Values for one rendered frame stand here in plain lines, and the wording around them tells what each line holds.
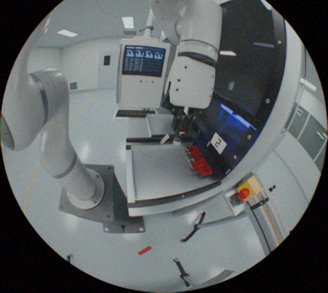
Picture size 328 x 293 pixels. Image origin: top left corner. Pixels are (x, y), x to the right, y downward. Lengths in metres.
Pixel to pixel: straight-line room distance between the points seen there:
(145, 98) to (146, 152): 0.71
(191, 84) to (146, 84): 0.89
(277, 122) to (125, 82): 1.10
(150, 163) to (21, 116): 0.46
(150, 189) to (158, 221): 0.90
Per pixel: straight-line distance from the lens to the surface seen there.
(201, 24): 0.22
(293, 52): 0.42
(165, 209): 0.39
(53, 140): 0.28
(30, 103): 0.19
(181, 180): 0.45
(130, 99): 1.10
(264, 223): 0.63
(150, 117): 0.79
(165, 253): 1.32
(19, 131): 0.19
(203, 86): 0.21
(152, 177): 0.43
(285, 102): 0.36
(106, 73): 5.82
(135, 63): 1.04
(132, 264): 1.37
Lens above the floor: 1.26
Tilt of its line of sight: 34 degrees down
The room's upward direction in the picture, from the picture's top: 11 degrees clockwise
